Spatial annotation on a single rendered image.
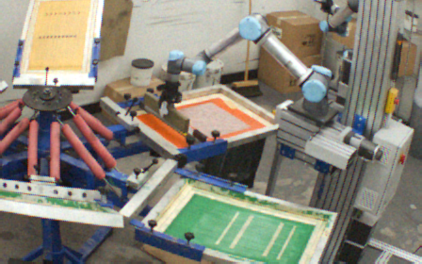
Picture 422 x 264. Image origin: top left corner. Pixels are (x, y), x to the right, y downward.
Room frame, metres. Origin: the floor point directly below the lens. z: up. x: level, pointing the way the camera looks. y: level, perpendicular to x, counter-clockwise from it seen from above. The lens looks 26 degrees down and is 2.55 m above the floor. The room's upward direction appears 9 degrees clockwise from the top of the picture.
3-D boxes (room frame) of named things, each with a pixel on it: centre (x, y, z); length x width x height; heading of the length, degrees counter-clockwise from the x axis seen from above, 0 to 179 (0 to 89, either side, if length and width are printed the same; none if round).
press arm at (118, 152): (3.04, 0.36, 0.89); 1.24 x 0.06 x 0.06; 135
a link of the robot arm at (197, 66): (3.13, 0.12, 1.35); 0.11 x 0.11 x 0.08; 74
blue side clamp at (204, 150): (2.98, 0.03, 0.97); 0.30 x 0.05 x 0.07; 135
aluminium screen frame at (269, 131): (3.35, 0.05, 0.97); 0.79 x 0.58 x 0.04; 135
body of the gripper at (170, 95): (3.14, 0.22, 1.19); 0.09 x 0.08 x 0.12; 45
